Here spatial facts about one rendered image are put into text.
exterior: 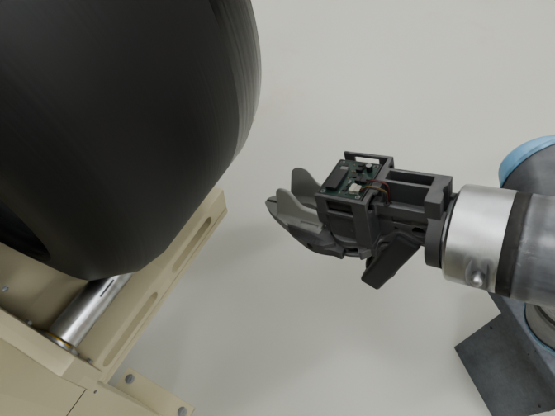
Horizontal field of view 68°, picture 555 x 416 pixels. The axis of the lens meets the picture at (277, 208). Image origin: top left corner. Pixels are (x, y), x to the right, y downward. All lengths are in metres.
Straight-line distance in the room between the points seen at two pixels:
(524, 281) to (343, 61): 2.14
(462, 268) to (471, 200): 0.06
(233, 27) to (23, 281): 0.60
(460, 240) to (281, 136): 1.68
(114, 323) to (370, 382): 1.03
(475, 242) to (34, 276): 0.70
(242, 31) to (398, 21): 2.41
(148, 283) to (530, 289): 0.52
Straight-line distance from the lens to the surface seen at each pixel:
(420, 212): 0.38
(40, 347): 0.61
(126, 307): 0.68
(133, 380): 1.56
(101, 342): 0.68
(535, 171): 0.54
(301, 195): 0.49
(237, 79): 0.42
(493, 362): 1.47
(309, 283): 1.60
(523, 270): 0.37
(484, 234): 0.36
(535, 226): 0.37
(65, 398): 0.90
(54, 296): 0.81
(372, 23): 2.75
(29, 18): 0.30
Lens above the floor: 1.47
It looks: 57 degrees down
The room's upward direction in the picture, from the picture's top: straight up
